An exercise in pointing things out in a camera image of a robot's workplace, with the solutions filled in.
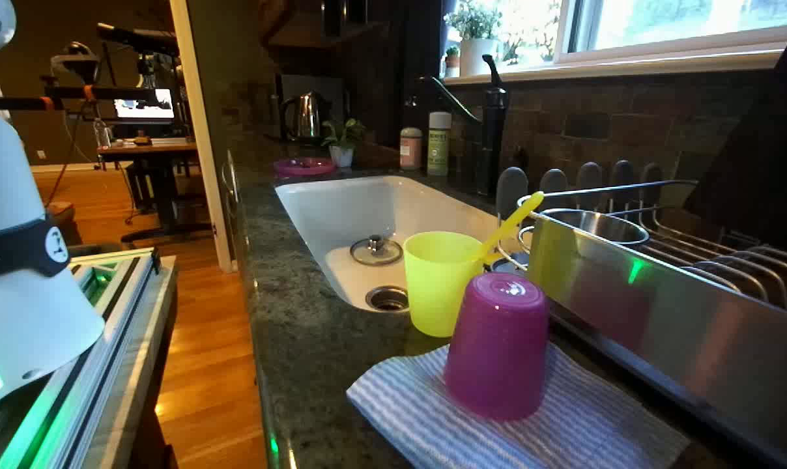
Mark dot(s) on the dark bronze kitchen faucet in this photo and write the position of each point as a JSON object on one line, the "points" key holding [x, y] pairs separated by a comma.
{"points": [[491, 145]]}

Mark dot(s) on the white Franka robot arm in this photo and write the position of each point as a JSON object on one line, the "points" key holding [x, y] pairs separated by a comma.
{"points": [[19, 304]]}

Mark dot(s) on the white kitchen sink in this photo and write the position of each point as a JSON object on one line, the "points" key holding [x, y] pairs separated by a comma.
{"points": [[367, 209]]}

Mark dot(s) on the dark blue curtain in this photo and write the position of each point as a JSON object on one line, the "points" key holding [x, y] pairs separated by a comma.
{"points": [[421, 43]]}

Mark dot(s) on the steel kettle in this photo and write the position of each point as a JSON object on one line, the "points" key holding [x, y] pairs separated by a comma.
{"points": [[306, 117]]}

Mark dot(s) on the windowsill plant in white pot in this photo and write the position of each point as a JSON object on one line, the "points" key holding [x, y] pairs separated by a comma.
{"points": [[474, 48]]}

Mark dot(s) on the green plant in white pot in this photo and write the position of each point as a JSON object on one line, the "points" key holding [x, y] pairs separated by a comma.
{"points": [[341, 150]]}

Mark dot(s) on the orange lidded jar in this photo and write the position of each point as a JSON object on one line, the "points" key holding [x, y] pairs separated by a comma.
{"points": [[409, 150]]}

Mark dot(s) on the green-label soap bottle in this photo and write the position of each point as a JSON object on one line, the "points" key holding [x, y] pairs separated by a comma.
{"points": [[439, 147]]}

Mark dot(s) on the purple plastic bowl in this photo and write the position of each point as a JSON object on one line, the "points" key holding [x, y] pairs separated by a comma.
{"points": [[303, 168]]}

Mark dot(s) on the computer monitor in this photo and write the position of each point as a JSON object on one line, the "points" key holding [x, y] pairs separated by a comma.
{"points": [[144, 104]]}

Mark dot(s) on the dark wooden desk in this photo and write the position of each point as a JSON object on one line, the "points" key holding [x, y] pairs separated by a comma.
{"points": [[150, 150]]}

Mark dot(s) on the yellow-green plastic cup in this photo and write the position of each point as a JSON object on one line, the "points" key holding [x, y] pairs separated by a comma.
{"points": [[436, 287]]}

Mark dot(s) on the metal sink drain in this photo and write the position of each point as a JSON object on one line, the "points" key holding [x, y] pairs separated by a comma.
{"points": [[385, 297]]}

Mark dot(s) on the purple plastic cup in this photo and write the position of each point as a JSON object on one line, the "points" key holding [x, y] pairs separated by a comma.
{"points": [[498, 348]]}

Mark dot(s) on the blue dish rack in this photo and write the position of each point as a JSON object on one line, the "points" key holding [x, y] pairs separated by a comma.
{"points": [[671, 328]]}

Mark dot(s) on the blue striped dish cloth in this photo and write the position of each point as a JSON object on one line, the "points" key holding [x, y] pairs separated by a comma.
{"points": [[584, 425]]}

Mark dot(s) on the black camera stand rig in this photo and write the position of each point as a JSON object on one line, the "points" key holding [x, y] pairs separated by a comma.
{"points": [[75, 68]]}

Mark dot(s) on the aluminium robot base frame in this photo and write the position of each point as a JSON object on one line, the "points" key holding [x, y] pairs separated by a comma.
{"points": [[107, 348]]}

